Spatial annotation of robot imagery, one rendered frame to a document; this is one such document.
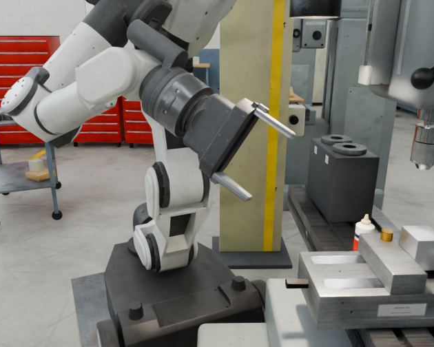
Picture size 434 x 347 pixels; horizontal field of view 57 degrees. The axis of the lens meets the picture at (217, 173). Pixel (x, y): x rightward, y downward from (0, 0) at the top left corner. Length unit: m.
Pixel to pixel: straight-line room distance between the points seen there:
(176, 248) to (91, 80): 0.86
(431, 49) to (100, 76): 0.47
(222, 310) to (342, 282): 0.65
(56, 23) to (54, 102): 9.57
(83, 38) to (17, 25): 9.80
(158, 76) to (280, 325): 0.56
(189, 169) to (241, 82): 1.32
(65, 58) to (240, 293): 0.91
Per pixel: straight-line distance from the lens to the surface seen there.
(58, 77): 0.82
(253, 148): 2.50
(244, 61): 2.41
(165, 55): 0.60
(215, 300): 1.38
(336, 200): 1.12
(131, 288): 1.50
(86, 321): 1.67
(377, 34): 0.71
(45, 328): 2.36
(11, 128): 5.95
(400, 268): 0.76
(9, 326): 2.45
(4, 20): 10.75
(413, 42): 0.67
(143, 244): 1.46
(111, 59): 0.61
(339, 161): 1.08
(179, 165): 1.16
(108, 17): 0.84
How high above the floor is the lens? 1.41
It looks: 19 degrees down
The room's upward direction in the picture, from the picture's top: straight up
